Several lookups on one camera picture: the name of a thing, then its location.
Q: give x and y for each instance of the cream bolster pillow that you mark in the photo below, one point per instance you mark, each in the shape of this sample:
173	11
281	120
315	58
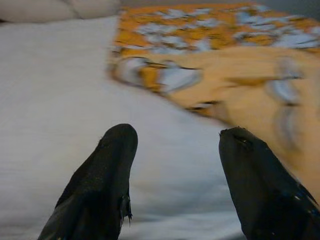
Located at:
50	8

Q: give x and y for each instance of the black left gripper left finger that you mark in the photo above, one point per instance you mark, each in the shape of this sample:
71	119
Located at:
100	180

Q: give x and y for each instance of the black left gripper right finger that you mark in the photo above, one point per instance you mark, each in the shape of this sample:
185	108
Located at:
262	190

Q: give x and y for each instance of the white quilted mattress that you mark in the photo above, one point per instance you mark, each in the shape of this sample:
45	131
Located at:
55	95

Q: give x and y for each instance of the orange yellow cartoon blanket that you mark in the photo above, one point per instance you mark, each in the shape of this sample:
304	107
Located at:
225	65

